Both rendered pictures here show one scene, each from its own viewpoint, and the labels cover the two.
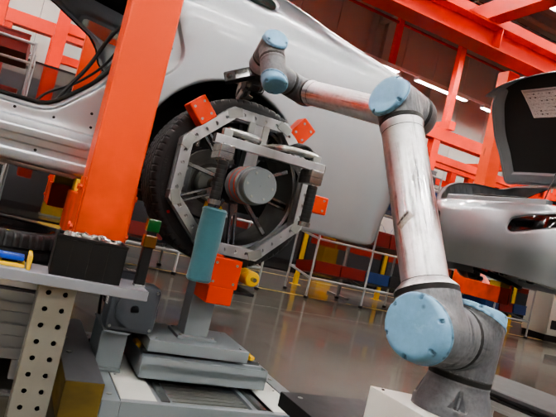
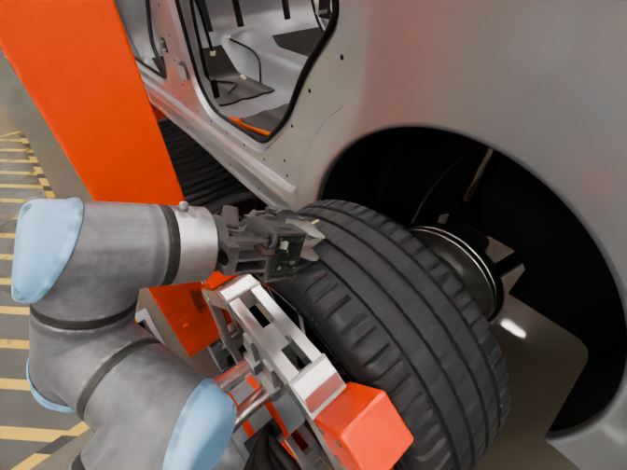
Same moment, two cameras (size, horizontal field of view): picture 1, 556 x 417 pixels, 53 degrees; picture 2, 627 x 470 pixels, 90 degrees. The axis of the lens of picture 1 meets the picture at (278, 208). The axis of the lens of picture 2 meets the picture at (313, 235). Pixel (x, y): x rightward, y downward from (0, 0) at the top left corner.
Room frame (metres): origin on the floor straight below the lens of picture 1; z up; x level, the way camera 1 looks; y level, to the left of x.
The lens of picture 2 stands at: (2.11, -0.11, 1.56)
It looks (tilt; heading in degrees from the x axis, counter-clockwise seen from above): 44 degrees down; 74
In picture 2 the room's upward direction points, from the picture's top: straight up
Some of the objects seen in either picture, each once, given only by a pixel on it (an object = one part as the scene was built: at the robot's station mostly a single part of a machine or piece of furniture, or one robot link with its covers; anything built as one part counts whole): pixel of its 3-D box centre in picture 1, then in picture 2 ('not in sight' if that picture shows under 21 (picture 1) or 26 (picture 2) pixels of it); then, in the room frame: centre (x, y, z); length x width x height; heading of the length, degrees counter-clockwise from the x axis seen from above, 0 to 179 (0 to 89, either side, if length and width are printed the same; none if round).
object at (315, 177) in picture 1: (310, 177); not in sight; (2.00, -0.09, 0.93); 0.09 x 0.05 x 0.05; 24
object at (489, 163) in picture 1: (503, 182); not in sight; (5.87, -2.24, 1.75); 0.68 x 0.16 x 2.45; 24
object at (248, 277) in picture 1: (241, 274); not in sight; (2.26, 0.08, 0.51); 0.29 x 0.06 x 0.06; 24
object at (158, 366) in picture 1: (193, 359); not in sight; (2.29, 0.19, 0.13); 0.50 x 0.36 x 0.10; 114
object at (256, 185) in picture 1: (249, 185); (255, 416); (2.05, 0.12, 0.85); 0.21 x 0.14 x 0.14; 24
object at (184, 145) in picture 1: (242, 184); (284, 392); (2.12, 0.15, 0.85); 0.54 x 0.07 x 0.54; 114
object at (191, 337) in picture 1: (197, 312); not in sight; (2.27, 0.22, 0.32); 0.40 x 0.30 x 0.28; 114
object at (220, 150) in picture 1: (222, 151); not in sight; (1.86, 0.22, 0.93); 0.09 x 0.05 x 0.05; 24
